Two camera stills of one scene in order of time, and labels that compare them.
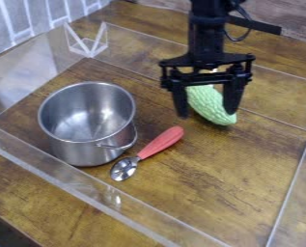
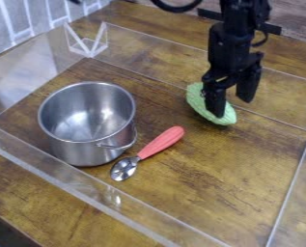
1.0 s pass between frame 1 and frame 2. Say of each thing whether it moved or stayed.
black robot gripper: moved
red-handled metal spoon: stayed
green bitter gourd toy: stayed
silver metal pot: stayed
